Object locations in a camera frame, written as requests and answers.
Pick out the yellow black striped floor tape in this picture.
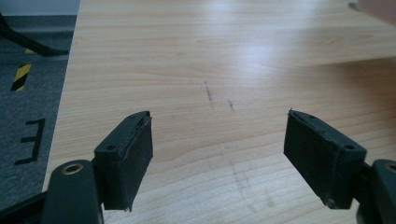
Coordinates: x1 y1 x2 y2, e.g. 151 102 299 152
9 63 33 92

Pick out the blurred pinkish object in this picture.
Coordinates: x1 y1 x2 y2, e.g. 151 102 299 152
347 0 396 27

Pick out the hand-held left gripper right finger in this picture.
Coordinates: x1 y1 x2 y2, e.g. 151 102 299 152
283 107 368 210

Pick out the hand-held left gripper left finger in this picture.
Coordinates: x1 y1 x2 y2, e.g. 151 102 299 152
93 110 154 213

